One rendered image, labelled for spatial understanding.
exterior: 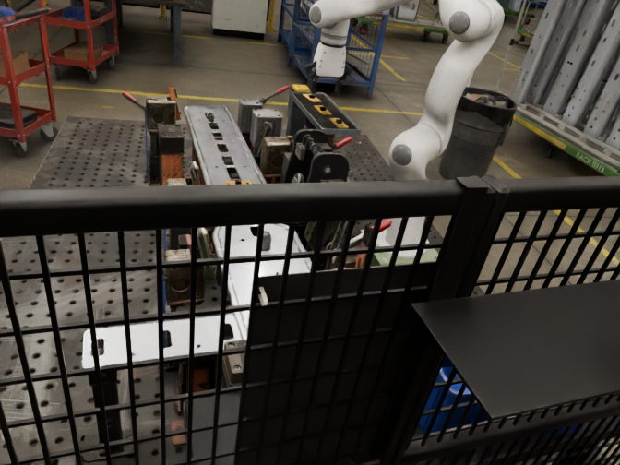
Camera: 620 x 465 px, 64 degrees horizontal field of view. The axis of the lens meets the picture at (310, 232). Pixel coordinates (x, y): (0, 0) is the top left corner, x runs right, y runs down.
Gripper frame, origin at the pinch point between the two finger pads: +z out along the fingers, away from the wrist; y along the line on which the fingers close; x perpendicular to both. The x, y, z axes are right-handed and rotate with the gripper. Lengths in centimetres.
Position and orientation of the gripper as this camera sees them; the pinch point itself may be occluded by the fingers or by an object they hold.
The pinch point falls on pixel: (325, 89)
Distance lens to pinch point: 176.7
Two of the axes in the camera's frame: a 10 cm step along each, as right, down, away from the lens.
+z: -1.4, 8.4, 5.3
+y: -9.2, 0.8, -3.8
